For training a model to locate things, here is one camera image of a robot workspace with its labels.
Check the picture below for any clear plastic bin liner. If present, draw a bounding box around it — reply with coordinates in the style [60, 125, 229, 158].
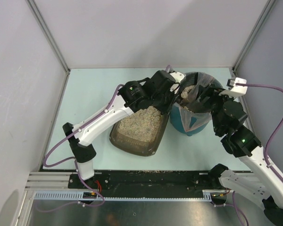
[173, 72, 215, 132]

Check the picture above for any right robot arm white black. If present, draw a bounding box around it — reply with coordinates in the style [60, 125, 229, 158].
[198, 83, 283, 226]

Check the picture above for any black litter scoop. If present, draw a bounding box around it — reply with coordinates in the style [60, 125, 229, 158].
[180, 72, 198, 94]

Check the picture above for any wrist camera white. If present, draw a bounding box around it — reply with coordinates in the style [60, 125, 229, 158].
[169, 71, 186, 94]
[219, 77, 248, 98]

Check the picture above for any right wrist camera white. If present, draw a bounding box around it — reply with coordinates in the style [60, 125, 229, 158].
[219, 77, 248, 98]

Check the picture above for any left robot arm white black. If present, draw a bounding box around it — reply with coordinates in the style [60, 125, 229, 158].
[63, 70, 185, 180]

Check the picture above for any aluminium frame post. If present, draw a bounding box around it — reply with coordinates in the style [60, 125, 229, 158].
[26, 0, 70, 73]
[232, 0, 278, 72]

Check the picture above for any blue trash bin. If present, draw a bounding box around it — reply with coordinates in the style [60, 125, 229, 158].
[169, 72, 224, 137]

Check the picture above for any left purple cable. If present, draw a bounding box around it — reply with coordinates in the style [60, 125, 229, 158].
[42, 65, 173, 186]

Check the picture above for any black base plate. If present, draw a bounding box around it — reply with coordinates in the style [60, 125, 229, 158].
[68, 170, 230, 195]

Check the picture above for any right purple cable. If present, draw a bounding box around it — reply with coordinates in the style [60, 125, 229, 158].
[235, 82, 283, 189]

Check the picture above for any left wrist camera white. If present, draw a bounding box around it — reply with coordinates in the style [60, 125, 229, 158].
[169, 71, 186, 94]

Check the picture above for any brown litter box tray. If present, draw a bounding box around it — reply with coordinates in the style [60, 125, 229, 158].
[109, 106, 169, 157]

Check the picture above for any grey slotted cable duct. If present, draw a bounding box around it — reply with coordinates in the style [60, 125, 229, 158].
[34, 190, 229, 202]

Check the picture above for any right aluminium frame post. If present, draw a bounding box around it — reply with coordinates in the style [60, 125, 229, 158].
[232, 0, 278, 72]

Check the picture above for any left aluminium frame post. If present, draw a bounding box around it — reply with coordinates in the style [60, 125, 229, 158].
[26, 0, 70, 73]

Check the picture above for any purple cable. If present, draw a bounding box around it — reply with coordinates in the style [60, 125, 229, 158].
[42, 65, 173, 186]
[235, 82, 283, 189]

